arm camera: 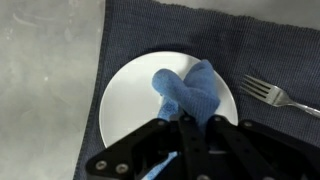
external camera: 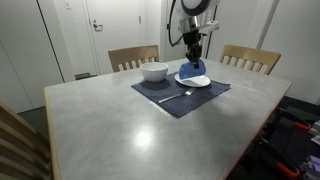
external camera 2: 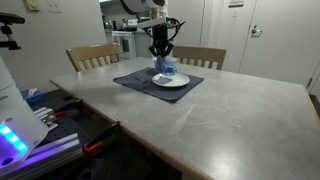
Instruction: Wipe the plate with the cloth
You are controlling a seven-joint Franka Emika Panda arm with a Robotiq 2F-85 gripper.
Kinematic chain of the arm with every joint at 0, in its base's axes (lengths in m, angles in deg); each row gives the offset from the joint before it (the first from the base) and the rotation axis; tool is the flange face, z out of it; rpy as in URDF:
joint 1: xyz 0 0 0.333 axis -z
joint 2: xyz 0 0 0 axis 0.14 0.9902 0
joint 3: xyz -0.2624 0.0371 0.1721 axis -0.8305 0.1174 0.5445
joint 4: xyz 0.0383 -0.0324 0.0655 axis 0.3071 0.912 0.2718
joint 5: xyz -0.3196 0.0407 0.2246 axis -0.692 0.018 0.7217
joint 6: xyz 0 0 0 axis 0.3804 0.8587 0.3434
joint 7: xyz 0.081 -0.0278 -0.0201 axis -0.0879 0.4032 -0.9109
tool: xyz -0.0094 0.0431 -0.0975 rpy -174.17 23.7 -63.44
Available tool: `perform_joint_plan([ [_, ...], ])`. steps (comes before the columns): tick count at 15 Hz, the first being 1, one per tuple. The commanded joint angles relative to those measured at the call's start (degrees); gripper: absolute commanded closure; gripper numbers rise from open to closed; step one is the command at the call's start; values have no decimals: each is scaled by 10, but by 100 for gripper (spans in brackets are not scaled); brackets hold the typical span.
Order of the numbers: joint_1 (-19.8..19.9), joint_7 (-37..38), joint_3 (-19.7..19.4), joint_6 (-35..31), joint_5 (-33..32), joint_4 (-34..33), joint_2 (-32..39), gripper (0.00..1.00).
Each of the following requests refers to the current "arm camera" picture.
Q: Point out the dark blue woven placemat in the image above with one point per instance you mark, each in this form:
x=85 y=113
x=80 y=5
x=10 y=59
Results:
x=206 y=33

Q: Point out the white round plate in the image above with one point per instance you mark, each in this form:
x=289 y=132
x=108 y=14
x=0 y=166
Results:
x=130 y=100

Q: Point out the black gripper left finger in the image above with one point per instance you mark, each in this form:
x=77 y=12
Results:
x=133 y=146

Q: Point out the blue microfibre cloth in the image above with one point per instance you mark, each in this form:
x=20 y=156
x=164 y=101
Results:
x=193 y=90

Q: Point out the silver metal fork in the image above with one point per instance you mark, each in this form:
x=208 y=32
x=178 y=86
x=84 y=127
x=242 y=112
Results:
x=276 y=96

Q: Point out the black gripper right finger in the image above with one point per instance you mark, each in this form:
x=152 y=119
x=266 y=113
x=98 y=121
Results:
x=266 y=153

